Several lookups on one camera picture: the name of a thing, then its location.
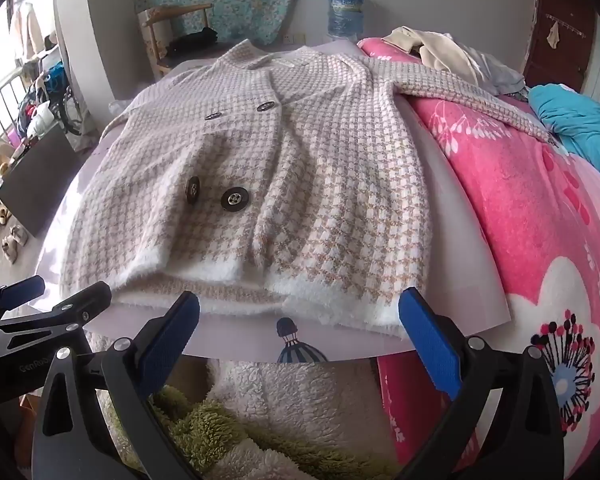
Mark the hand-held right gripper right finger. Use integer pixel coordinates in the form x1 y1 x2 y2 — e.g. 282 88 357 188
398 287 566 480

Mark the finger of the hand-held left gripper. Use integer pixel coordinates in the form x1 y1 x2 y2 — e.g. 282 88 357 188
0 275 46 328
0 281 114 357

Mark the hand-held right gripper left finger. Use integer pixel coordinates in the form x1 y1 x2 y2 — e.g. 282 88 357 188
31 291 201 480

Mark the beige white houndstooth coat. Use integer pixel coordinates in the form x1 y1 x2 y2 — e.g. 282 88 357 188
60 39 561 341

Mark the dark grey board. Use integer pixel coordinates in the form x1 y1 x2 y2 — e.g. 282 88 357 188
0 125 88 238

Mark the pink floral blanket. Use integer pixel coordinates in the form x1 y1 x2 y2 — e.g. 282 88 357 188
356 37 600 480

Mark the white plastic bag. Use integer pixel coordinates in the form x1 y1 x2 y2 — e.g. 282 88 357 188
25 100 56 138

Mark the bicycle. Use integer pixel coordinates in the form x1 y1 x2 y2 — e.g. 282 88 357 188
52 60 88 137

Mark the metal railing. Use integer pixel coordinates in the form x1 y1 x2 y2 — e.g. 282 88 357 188
0 70 37 241

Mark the beige hanging garment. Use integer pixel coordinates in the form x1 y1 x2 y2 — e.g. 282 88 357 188
7 0 46 56

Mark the cyan blanket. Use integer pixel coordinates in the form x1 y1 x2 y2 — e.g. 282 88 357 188
527 84 600 181

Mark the light grey garment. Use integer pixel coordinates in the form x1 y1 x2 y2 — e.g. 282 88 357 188
442 34 527 96

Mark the wooden chair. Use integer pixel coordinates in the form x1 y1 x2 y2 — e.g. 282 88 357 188
137 2 216 81

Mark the black bag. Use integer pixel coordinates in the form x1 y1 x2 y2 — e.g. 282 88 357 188
166 26 220 58

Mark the brown wooden door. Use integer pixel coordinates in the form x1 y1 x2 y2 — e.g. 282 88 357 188
522 0 598 93

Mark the blue water jug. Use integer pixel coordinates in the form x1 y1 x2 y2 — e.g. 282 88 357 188
326 0 367 41

